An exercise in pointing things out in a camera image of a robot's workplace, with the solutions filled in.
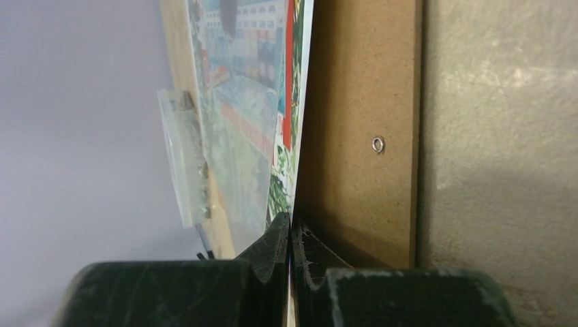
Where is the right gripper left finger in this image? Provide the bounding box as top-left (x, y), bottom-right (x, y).
top-left (237, 213), bottom-right (290, 326)

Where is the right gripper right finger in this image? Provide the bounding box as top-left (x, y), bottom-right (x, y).
top-left (291, 219), bottom-right (351, 326)

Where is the brown fibreboard backing panel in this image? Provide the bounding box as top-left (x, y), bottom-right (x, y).
top-left (294, 1), bottom-right (423, 268)

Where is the colourful printed photo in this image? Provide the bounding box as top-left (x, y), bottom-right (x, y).
top-left (186, 1), bottom-right (314, 258)

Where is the clear plastic screw box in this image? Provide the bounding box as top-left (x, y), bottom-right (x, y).
top-left (157, 89), bottom-right (211, 228)

